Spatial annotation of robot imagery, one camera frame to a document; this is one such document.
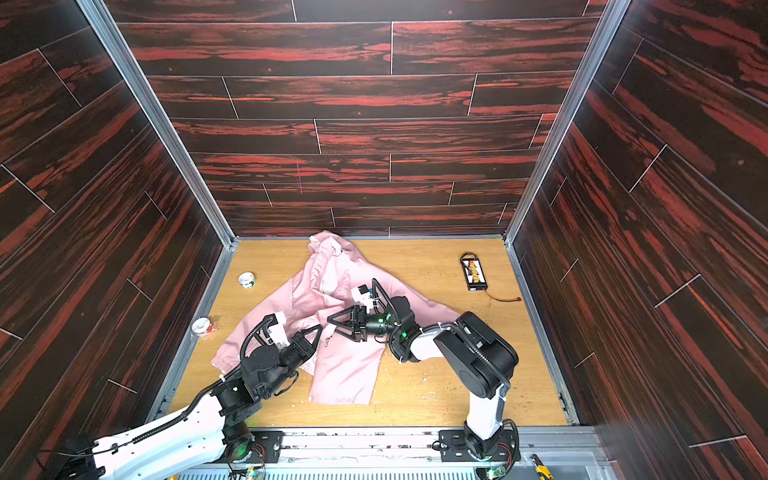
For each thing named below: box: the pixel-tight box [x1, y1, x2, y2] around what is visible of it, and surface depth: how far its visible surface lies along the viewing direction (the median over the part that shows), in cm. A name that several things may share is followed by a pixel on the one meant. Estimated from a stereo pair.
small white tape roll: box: [238, 271, 256, 289], surface depth 107 cm
